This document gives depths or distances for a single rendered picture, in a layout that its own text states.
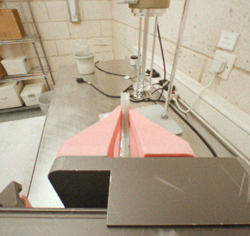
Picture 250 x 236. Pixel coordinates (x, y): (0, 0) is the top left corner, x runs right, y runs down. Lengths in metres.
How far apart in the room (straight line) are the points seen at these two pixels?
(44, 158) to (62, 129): 0.14
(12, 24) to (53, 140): 1.77
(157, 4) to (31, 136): 0.59
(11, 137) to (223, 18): 0.87
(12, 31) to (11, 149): 1.73
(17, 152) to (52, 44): 2.05
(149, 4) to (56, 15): 2.11
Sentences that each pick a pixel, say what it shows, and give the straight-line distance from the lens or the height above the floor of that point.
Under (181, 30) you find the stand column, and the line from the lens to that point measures 0.50.
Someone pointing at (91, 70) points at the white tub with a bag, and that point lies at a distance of 1.08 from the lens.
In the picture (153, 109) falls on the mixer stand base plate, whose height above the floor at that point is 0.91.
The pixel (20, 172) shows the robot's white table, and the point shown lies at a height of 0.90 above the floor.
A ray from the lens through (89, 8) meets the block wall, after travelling 2.44.
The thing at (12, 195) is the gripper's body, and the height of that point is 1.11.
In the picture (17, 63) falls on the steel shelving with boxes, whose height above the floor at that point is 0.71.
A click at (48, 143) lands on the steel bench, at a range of 0.60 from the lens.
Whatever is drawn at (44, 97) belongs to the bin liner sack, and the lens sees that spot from 2.04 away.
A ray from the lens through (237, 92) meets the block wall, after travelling 0.62.
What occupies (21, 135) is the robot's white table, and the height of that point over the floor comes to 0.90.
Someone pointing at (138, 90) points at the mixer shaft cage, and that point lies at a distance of 0.48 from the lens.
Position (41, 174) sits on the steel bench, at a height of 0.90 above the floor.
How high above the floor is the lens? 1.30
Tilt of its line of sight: 37 degrees down
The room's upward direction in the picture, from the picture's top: straight up
